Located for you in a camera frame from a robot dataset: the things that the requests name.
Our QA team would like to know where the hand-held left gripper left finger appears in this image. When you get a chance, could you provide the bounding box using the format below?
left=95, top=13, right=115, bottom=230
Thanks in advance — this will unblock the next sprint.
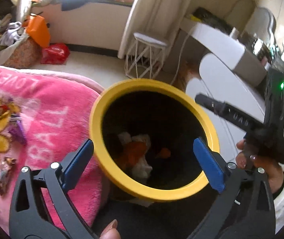
left=8, top=138, right=100, bottom=239

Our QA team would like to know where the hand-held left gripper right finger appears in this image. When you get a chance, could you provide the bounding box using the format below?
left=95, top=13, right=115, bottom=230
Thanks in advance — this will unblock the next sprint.
left=187, top=137, right=276, bottom=239

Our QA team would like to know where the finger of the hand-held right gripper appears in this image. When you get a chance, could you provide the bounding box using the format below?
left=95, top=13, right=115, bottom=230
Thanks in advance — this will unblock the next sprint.
left=195, top=93, right=264, bottom=132

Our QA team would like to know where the yellow-rimmed black bin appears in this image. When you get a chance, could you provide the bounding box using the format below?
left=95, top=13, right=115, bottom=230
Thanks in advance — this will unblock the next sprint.
left=88, top=78, right=221, bottom=203

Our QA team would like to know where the small orange peel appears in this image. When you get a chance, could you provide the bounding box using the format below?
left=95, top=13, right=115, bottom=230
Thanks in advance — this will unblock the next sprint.
left=155, top=148, right=171, bottom=159

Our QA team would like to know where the large orange peel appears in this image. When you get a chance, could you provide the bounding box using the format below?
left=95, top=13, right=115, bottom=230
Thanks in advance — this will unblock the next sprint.
left=122, top=141, right=146, bottom=166

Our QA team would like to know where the orange and white trash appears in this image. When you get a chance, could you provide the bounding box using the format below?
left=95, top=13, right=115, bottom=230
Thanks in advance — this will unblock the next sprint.
left=118, top=132, right=153, bottom=179

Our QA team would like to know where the purple snack wrapper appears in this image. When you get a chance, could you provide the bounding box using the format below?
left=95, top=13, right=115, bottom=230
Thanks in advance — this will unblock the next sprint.
left=8, top=119, right=28, bottom=145

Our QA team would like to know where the brown snack wrapper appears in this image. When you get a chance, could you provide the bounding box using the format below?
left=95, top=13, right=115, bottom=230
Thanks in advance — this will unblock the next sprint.
left=0, top=157, right=17, bottom=196

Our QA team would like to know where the person's right hand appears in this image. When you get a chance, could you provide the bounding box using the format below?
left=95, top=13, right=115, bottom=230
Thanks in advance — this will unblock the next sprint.
left=235, top=139, right=284, bottom=195

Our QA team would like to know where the person's left hand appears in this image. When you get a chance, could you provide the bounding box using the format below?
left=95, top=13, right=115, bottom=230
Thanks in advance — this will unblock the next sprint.
left=99, top=219, right=121, bottom=239

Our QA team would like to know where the white drawer cabinet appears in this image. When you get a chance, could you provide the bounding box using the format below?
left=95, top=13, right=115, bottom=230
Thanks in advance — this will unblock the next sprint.
left=184, top=53, right=284, bottom=219

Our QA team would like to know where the pink printed blanket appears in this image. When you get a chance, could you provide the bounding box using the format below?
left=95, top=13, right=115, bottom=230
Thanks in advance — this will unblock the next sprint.
left=0, top=63, right=107, bottom=232

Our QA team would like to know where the silver-framed vanity mirror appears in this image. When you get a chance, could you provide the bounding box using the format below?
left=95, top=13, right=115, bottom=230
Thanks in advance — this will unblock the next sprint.
left=242, top=6, right=277, bottom=60

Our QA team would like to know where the black bag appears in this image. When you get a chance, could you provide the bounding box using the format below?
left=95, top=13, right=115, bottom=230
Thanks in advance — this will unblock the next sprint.
left=192, top=7, right=233, bottom=34

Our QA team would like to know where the red plastic bag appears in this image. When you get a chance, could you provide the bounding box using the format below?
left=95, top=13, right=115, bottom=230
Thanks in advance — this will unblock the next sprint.
left=41, top=43, right=70, bottom=65

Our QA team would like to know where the floral fabric bag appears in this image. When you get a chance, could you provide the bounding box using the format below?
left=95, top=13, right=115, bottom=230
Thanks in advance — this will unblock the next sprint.
left=3, top=37, right=43, bottom=69

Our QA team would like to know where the cream curtain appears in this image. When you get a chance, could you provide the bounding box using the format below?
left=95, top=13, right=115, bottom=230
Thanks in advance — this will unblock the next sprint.
left=117, top=0, right=197, bottom=60

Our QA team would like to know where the white window seat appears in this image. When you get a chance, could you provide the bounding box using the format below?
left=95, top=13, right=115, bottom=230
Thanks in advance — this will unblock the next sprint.
left=30, top=1, right=135, bottom=58

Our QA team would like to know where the orange bag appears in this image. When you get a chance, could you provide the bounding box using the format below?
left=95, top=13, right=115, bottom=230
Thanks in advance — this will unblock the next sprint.
left=25, top=15, right=51, bottom=48

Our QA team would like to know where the grey white garment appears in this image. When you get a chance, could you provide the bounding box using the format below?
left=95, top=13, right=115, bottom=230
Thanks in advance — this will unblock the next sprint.
left=0, top=21, right=29, bottom=63

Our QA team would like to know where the sheer white curtain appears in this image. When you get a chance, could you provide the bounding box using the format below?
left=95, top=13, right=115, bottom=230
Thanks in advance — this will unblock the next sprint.
left=11, top=0, right=36, bottom=25

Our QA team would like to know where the white cable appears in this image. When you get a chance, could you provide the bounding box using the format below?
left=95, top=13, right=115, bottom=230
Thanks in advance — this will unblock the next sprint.
left=170, top=26, right=195, bottom=85

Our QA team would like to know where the white wire stool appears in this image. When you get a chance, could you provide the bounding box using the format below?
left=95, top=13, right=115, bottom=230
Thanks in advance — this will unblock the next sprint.
left=124, top=32, right=170, bottom=80

